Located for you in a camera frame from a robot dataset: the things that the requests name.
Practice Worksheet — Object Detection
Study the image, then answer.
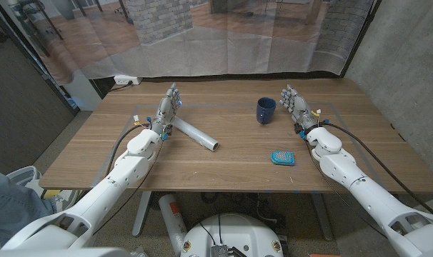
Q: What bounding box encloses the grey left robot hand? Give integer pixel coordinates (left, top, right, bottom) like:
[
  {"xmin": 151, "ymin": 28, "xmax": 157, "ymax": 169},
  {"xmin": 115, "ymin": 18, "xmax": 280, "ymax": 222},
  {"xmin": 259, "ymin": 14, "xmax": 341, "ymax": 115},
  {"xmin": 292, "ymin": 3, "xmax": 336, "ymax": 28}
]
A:
[{"xmin": 150, "ymin": 82, "xmax": 183, "ymax": 139}]

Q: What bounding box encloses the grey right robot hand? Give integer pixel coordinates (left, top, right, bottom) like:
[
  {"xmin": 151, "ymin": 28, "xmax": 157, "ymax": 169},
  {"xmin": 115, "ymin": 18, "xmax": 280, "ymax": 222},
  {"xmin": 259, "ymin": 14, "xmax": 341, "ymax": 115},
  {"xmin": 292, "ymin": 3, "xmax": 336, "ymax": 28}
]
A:
[{"xmin": 278, "ymin": 84, "xmax": 321, "ymax": 136}]

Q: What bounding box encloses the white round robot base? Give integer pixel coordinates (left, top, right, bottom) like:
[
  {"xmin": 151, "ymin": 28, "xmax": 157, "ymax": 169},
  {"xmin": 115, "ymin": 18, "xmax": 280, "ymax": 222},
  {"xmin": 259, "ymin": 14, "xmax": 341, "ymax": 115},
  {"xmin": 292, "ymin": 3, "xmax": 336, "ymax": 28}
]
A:
[{"xmin": 179, "ymin": 213, "xmax": 284, "ymax": 257}]

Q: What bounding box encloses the dark blue cup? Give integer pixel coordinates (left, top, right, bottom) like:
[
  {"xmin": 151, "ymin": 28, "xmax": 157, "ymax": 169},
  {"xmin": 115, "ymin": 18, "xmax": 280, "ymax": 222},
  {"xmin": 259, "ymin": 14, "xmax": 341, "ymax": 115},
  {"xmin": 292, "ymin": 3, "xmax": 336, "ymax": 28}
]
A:
[{"xmin": 256, "ymin": 96, "xmax": 277, "ymax": 125}]

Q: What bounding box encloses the clear plastic wrap roll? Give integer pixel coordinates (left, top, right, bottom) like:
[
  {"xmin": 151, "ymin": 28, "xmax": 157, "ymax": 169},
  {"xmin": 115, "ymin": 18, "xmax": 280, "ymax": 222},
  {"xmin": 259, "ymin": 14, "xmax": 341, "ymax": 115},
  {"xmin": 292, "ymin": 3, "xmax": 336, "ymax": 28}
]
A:
[{"xmin": 171, "ymin": 116, "xmax": 220, "ymax": 153}]

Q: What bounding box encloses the white power strip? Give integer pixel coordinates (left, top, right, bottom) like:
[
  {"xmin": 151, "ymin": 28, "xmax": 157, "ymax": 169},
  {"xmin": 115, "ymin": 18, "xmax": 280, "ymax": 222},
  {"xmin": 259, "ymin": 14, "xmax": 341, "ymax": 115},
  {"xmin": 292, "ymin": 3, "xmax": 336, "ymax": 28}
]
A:
[{"xmin": 113, "ymin": 74, "xmax": 143, "ymax": 86}]

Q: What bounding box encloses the printed room backdrop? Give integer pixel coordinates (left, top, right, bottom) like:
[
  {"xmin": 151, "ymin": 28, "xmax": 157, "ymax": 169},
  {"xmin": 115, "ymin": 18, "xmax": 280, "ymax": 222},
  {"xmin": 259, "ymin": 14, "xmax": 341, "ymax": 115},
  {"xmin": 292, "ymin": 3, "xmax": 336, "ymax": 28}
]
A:
[{"xmin": 0, "ymin": 0, "xmax": 377, "ymax": 86}]

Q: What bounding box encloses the black backdrop stand pole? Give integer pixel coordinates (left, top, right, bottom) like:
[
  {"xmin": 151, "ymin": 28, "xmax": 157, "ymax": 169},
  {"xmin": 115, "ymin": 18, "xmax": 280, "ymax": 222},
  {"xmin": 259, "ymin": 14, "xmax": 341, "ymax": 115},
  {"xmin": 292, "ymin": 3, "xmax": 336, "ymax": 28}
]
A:
[
  {"xmin": 0, "ymin": 0, "xmax": 80, "ymax": 114},
  {"xmin": 340, "ymin": 0, "xmax": 384, "ymax": 79}
]

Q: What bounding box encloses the grey table leg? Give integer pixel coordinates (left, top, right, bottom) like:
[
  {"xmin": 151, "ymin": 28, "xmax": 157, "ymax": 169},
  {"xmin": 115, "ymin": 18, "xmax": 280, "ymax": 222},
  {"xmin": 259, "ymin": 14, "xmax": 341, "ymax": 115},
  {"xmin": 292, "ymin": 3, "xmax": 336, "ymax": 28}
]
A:
[
  {"xmin": 131, "ymin": 191, "xmax": 153, "ymax": 238},
  {"xmin": 311, "ymin": 192, "xmax": 334, "ymax": 242}
]

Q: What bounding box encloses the white roll with orange label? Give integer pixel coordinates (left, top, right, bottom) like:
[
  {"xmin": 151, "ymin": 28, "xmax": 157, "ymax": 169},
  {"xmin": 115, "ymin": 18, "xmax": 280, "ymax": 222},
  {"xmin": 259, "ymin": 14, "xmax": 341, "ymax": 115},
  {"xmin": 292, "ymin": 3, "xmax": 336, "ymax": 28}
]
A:
[{"xmin": 158, "ymin": 193, "xmax": 188, "ymax": 256}]

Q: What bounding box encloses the white sneaker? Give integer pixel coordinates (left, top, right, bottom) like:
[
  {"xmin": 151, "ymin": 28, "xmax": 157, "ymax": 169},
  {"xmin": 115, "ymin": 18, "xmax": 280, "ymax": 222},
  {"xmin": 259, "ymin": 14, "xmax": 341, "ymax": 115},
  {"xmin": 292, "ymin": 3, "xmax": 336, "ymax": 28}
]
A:
[
  {"xmin": 6, "ymin": 166, "xmax": 42, "ymax": 188},
  {"xmin": 41, "ymin": 188, "xmax": 80, "ymax": 212}
]

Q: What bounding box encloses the person's leg in jeans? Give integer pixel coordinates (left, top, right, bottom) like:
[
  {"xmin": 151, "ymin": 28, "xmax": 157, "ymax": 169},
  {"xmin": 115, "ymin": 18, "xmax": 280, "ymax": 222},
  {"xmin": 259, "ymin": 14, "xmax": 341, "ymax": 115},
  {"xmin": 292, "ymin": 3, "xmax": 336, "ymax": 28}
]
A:
[{"xmin": 0, "ymin": 166, "xmax": 59, "ymax": 247}]

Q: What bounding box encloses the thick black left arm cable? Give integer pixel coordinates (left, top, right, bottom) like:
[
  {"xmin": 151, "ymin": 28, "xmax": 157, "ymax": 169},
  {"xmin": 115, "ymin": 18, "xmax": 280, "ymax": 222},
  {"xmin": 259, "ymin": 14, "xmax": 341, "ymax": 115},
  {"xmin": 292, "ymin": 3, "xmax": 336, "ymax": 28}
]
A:
[{"xmin": 105, "ymin": 123, "xmax": 151, "ymax": 178}]

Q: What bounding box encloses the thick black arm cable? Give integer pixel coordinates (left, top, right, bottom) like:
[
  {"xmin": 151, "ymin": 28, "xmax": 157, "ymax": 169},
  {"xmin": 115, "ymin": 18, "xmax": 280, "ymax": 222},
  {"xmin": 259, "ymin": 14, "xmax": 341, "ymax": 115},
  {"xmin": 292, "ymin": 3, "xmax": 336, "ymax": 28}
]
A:
[
  {"xmin": 105, "ymin": 123, "xmax": 151, "ymax": 178},
  {"xmin": 322, "ymin": 122, "xmax": 433, "ymax": 216}
]

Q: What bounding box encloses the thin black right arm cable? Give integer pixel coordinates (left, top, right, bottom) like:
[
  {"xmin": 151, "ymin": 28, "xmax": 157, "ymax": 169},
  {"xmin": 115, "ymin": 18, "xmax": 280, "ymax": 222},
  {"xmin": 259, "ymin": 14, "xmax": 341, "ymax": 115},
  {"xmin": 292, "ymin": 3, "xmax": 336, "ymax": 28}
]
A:
[{"xmin": 303, "ymin": 138, "xmax": 387, "ymax": 239}]

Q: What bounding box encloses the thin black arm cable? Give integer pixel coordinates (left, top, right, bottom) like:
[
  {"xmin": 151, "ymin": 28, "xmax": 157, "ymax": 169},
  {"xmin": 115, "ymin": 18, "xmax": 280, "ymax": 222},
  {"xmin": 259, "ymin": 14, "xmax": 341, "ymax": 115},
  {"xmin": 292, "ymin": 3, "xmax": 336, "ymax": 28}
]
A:
[
  {"xmin": 303, "ymin": 138, "xmax": 387, "ymax": 239},
  {"xmin": 94, "ymin": 141, "xmax": 164, "ymax": 236}
]

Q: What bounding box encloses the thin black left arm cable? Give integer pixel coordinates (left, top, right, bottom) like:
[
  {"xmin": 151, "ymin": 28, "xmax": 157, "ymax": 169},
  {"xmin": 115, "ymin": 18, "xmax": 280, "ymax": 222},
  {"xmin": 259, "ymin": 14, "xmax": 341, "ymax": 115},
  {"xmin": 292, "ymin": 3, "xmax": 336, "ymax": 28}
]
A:
[{"xmin": 94, "ymin": 141, "xmax": 164, "ymax": 236}]

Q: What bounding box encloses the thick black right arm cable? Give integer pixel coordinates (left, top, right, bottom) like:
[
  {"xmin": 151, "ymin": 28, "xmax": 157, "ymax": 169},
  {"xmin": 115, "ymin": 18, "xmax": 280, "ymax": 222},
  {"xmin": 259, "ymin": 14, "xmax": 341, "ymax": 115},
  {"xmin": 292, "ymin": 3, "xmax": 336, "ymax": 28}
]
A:
[{"xmin": 322, "ymin": 122, "xmax": 433, "ymax": 216}]

